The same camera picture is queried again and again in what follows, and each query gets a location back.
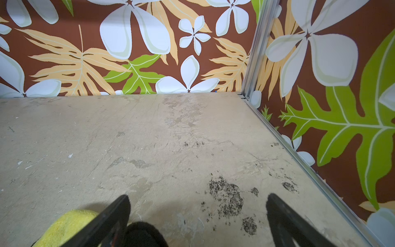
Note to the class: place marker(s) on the aluminium frame corner post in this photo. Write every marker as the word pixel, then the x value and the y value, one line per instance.
pixel 263 30

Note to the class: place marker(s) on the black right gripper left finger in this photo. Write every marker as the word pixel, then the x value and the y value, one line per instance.
pixel 107 229

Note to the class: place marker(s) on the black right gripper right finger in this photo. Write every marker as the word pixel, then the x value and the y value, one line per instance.
pixel 289 229

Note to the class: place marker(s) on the yellow microfiber cloth black trim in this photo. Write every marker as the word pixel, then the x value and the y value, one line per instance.
pixel 138 234

